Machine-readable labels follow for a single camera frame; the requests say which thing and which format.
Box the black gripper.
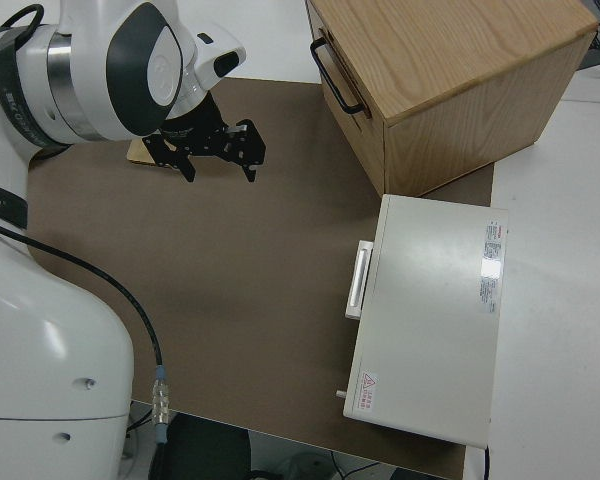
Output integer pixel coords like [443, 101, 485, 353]
[143, 94, 268, 184]

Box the wooden mug tree stand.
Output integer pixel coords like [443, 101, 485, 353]
[126, 139, 157, 166]

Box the brown table mat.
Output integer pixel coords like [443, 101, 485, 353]
[25, 77, 496, 480]

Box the wooden drawer box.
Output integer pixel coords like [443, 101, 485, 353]
[305, 0, 597, 197]

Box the white toaster oven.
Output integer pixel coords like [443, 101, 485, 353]
[335, 193, 510, 447]

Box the black drawer handle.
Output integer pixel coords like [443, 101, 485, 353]
[309, 38, 367, 115]

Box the black cable with metal connector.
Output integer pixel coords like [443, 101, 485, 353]
[0, 217, 172, 454]

